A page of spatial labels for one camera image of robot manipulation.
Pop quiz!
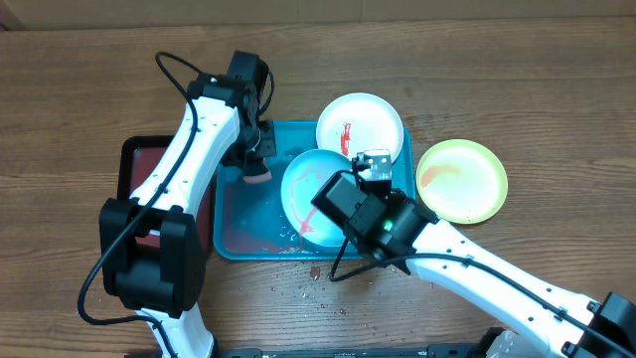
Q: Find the green orange scrub sponge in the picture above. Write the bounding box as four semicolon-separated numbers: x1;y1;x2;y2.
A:
242;158;272;184

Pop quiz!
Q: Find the light blue plastic plate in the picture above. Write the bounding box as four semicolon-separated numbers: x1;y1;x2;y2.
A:
280;149;351;249

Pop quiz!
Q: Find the yellow-green plastic plate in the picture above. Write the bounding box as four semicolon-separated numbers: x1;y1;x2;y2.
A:
415;139;509;225

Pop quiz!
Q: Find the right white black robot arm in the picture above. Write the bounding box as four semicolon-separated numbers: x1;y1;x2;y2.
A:
344;152;635;357

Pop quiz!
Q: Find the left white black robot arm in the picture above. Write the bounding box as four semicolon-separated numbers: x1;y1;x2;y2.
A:
85;72;276;357

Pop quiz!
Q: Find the teal plastic tray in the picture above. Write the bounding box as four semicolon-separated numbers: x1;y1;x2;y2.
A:
213;120;416;262

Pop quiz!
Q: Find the black rectangular tray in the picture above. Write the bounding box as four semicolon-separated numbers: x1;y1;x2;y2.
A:
116;135;216;256

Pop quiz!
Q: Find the white pink-rimmed plate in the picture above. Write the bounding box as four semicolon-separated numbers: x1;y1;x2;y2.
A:
316;92;404;163

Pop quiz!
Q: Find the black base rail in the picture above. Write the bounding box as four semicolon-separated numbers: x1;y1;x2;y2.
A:
123;327;548;358

